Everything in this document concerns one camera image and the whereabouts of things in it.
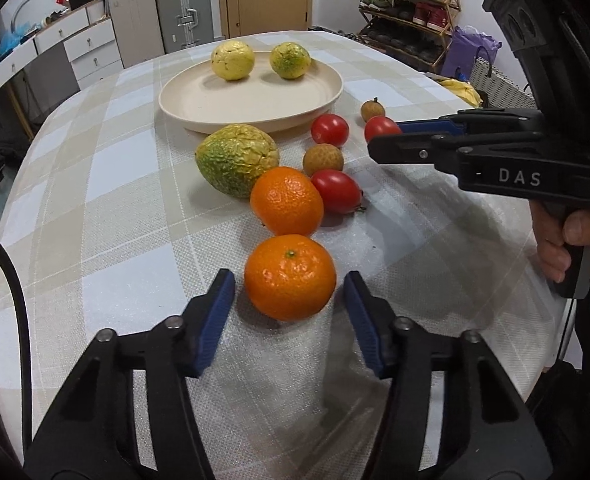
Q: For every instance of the beige round plate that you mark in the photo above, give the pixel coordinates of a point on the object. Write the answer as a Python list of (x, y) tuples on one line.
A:
[(255, 97)]

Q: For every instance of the wooden shoe rack with shoes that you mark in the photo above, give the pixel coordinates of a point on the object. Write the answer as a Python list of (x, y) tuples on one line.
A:
[(405, 15)]

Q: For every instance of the beige suitcase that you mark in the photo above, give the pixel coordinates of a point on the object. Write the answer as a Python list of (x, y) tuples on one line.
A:
[(135, 20)]

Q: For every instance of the blue plastic bag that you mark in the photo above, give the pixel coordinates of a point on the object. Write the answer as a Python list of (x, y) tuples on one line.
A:
[(17, 35)]

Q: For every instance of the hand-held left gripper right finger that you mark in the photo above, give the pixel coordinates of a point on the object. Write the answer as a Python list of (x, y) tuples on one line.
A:
[(360, 315)]

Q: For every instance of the silver suitcase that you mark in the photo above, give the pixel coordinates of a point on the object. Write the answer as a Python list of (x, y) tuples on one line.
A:
[(185, 7)]

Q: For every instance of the white drawer cabinet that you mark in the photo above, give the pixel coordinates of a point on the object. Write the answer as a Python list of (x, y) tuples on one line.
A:
[(90, 45)]

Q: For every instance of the yellow green-speckled passion fruit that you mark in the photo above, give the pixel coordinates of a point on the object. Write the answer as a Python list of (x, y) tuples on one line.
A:
[(289, 60)]

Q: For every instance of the person's right hand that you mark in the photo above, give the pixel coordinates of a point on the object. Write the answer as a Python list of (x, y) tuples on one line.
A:
[(550, 255)]

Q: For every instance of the green wrinkled passion fruit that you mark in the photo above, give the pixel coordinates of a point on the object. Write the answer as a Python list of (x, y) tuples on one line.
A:
[(232, 157)]

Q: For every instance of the purple bag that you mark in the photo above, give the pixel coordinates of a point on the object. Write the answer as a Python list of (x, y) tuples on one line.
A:
[(470, 52)]

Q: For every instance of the orange mandarin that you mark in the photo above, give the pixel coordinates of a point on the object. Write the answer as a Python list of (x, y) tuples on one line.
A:
[(290, 277), (286, 200)]

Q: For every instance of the checked beige tablecloth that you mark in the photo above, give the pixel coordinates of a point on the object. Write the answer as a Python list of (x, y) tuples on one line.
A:
[(125, 210)]

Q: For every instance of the wicker basket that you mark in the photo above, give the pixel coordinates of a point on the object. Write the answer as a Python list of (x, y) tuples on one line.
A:
[(505, 87)]

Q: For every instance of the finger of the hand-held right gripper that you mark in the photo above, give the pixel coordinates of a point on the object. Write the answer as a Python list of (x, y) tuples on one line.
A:
[(400, 150), (422, 126)]

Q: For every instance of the brown longan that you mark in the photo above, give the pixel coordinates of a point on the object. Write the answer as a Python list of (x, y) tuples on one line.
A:
[(322, 157), (372, 110)]

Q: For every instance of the oblong red tomato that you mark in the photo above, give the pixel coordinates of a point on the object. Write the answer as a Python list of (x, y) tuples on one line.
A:
[(336, 189)]

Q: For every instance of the bunch of bananas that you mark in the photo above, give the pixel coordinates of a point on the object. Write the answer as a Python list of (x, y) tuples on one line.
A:
[(462, 90)]

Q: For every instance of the round red tomato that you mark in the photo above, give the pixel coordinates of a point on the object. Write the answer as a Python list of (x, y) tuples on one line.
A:
[(329, 129), (380, 127)]

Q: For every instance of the yellow wrinkled passion fruit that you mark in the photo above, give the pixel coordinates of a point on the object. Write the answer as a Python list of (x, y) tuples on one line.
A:
[(232, 60)]

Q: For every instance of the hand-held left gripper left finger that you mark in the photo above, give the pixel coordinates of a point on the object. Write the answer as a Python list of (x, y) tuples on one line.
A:
[(215, 320)]

